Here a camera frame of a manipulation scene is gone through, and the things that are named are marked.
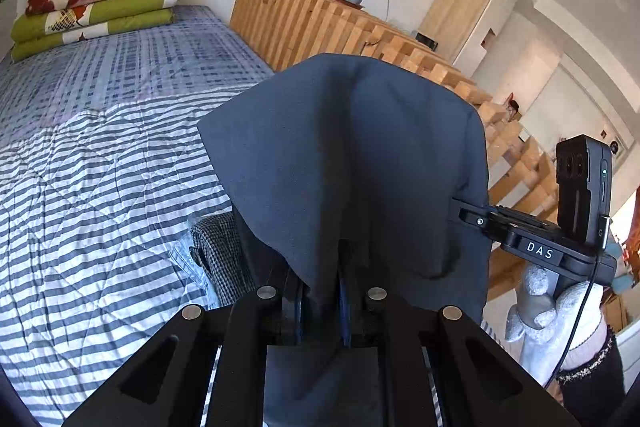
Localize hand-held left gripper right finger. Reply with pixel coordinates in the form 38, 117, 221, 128
337, 252, 583, 427

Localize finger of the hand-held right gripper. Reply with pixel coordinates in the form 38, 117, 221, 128
451, 197, 496, 230

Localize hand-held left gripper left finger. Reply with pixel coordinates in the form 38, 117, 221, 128
62, 267, 306, 427

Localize dark grey pants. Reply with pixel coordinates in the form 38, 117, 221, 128
196, 53, 491, 427

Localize person's right forearm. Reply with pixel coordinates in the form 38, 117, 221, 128
555, 327, 628, 413

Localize person's right hand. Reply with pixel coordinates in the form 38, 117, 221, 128
505, 264, 608, 388

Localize blue white striped quilt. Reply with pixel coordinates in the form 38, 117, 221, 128
0, 89, 281, 427

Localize blue plaid bed sheet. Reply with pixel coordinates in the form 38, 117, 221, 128
0, 4, 276, 142

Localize black cable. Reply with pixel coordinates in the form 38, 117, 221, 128
547, 217, 612, 390

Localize wooden slatted bed rail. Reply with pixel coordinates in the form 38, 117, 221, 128
230, 0, 561, 303

